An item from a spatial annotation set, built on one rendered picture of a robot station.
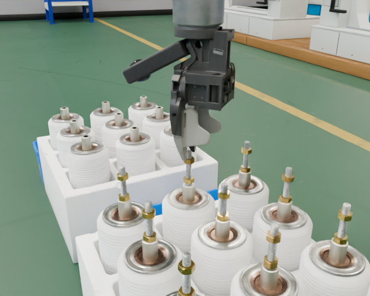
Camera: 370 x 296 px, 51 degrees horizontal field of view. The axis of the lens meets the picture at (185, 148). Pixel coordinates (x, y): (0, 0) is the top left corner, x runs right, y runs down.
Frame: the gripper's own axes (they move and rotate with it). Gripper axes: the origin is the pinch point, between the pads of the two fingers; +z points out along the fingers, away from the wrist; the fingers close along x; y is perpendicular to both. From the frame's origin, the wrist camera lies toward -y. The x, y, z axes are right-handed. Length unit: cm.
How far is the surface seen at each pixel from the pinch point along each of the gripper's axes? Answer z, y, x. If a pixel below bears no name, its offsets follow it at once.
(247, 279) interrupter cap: 9.4, 15.7, -16.3
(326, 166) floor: 35, 22, 77
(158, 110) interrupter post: 7.3, -23.0, 36.2
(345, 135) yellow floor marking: 35, 27, 111
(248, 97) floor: 35, -25, 151
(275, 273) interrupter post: 7.1, 19.1, -16.6
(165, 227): 14.2, -2.0, -4.0
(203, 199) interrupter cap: 9.5, 3.5, 0.0
